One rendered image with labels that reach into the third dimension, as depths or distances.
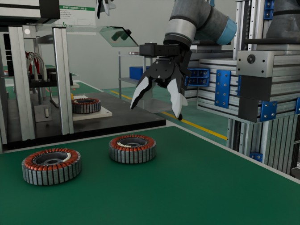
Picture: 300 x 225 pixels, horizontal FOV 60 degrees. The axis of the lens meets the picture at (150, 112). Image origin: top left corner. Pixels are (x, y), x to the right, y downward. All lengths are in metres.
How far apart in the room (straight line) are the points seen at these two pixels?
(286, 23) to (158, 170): 0.77
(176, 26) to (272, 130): 0.92
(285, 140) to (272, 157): 0.12
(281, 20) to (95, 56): 5.65
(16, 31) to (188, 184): 0.52
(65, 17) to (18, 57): 5.68
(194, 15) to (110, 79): 6.01
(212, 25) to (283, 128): 0.91
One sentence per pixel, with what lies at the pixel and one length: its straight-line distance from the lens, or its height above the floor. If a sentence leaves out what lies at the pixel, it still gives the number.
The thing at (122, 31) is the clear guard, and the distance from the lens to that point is 0.86.
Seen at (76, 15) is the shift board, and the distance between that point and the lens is 6.44.
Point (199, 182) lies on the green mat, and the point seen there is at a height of 0.75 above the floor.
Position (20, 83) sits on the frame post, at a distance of 0.71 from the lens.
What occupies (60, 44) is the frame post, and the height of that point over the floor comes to 1.01.
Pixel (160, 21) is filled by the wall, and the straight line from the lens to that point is 7.24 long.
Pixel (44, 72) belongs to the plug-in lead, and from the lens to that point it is 0.89.
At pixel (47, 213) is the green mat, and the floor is 0.75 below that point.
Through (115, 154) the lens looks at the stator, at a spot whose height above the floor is 0.77.
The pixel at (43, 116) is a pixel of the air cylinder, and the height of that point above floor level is 0.79.
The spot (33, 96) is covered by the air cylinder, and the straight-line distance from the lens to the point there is 1.14.
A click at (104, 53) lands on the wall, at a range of 6.57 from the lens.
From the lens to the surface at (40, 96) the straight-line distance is 0.90.
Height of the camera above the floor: 1.00
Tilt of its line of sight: 14 degrees down
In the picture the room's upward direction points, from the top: straight up
